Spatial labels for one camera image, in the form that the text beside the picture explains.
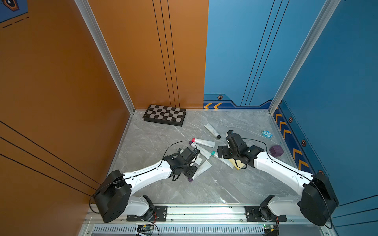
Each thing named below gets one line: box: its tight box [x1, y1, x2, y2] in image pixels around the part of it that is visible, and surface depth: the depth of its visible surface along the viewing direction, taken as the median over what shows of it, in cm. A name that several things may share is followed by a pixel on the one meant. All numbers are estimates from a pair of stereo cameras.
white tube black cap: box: [203, 122, 222, 140], surface depth 107 cm
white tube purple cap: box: [189, 141, 212, 160], surface depth 97 cm
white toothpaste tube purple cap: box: [188, 159, 213, 183], surface depth 89 cm
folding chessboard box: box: [142, 104, 187, 127], surface depth 115 cm
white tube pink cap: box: [191, 138, 216, 148], surface depth 101 cm
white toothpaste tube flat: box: [194, 157, 203, 166], surface depth 93 cm
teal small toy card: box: [261, 129, 274, 140], surface depth 106 cm
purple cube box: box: [268, 145, 285, 157], surface depth 93 cm
